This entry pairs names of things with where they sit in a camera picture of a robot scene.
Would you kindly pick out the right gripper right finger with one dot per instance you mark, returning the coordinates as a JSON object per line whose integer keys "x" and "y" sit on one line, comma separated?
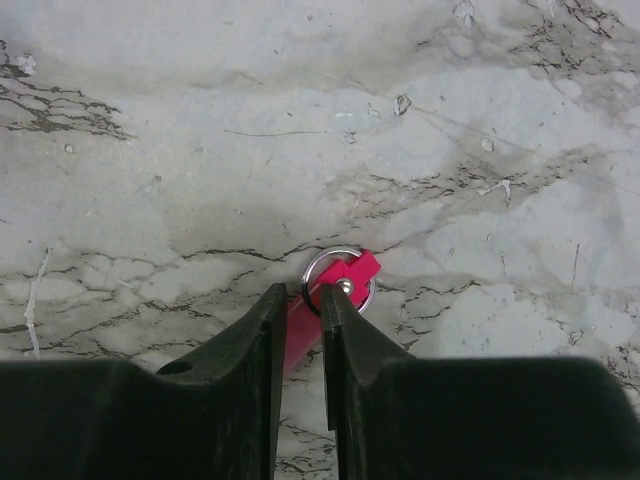
{"x": 396, "y": 416}

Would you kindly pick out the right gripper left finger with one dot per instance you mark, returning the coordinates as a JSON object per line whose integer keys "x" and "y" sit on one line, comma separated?
{"x": 210, "y": 414}

